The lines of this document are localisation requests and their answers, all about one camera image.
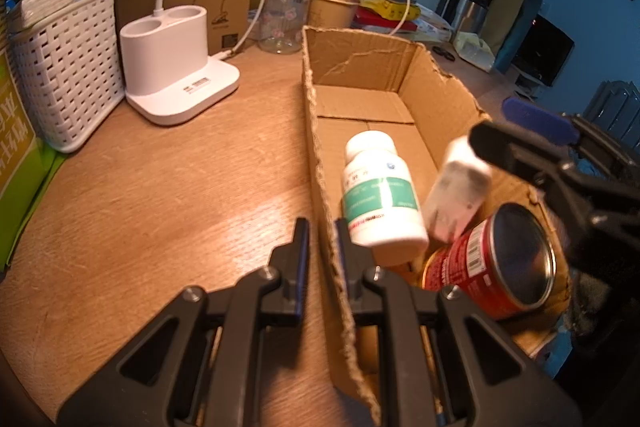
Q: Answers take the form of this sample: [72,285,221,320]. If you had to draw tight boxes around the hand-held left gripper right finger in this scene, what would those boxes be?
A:
[335,218,584,427]

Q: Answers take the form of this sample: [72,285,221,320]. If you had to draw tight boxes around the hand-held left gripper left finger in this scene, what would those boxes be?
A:
[56,217,311,427]

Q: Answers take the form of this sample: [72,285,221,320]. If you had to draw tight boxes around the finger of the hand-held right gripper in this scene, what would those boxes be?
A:
[469,121,592,204]
[501,97,626,162]

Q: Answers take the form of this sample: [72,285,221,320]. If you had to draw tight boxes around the white charger plug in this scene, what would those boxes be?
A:
[424,137,493,244]

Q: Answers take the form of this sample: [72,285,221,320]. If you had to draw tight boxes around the white pill bottle green label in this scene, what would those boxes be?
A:
[341,131,430,267]

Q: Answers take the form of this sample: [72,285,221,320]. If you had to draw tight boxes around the red tin can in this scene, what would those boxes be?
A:
[422,202,557,320]

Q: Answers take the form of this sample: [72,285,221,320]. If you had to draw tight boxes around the cardboard box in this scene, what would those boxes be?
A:
[301,25,573,427]

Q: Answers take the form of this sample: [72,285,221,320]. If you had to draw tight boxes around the white low stand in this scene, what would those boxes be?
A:
[512,72,546,100]

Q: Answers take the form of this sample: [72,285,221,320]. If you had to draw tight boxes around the black monitor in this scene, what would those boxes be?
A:
[510,14,576,88]

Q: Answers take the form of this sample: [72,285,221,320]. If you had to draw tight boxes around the grey ribbed object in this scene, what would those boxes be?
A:
[582,79,640,142]

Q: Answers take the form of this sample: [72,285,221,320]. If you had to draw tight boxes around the pale yellow tissue pack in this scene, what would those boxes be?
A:
[452,32,496,72]

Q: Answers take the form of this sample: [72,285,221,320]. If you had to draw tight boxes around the steel travel mug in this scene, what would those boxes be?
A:
[456,0,491,38]

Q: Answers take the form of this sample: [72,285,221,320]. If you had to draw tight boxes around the white flat boxes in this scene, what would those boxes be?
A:
[415,4,453,40]

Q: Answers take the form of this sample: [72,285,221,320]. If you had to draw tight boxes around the yellow packet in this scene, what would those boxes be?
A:
[360,0,421,22]

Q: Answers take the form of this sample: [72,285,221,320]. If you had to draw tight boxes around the red book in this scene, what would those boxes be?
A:
[356,7,418,32]

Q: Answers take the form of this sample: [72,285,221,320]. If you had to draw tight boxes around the stack of brown paper cups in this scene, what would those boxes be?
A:
[306,0,366,30]

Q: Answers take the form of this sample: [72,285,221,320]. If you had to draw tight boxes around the white desk lamp base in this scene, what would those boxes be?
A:
[119,0,240,126]

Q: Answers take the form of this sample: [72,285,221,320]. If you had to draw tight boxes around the clear glass jar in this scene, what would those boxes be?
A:
[257,0,311,54]

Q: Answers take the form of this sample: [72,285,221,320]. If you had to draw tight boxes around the white woven plastic basket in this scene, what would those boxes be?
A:
[7,0,126,154]

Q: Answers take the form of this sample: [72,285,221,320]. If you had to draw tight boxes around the green printed carton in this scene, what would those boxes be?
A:
[0,52,68,278]

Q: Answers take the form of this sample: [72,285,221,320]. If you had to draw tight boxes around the white tissue packs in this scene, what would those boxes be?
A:
[10,0,76,32]

